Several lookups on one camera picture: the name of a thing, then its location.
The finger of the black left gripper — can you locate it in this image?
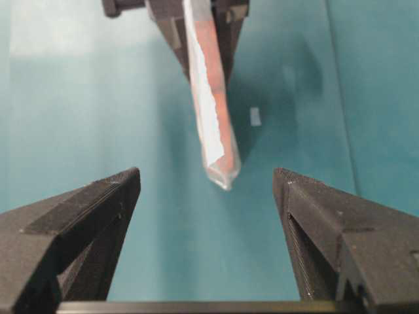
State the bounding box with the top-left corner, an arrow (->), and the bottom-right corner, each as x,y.
211,0 -> 249,84

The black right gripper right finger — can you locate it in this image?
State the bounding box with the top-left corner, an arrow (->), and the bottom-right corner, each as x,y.
272,168 -> 418,313

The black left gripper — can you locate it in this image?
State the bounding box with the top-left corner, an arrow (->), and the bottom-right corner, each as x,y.
101,0 -> 190,81

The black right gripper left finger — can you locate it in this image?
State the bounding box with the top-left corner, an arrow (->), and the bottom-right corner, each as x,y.
1,167 -> 141,313

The clear zip bag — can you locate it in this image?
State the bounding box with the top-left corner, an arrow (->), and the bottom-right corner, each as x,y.
182,1 -> 241,190

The small clear tape piece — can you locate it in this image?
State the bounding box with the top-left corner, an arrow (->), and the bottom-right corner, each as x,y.
249,107 -> 262,127

